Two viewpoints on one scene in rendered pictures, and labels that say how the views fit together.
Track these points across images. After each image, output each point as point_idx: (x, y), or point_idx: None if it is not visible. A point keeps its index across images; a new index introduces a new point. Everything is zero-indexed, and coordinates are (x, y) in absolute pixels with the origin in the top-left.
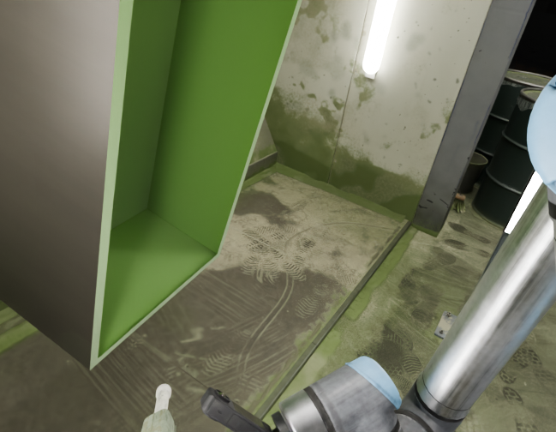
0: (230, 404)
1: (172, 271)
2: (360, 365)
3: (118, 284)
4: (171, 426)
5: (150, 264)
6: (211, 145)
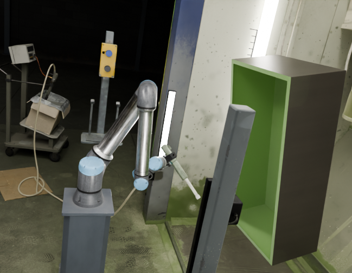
0: (171, 155)
1: (264, 244)
2: (159, 157)
3: (262, 227)
4: (181, 173)
5: (271, 239)
6: (297, 206)
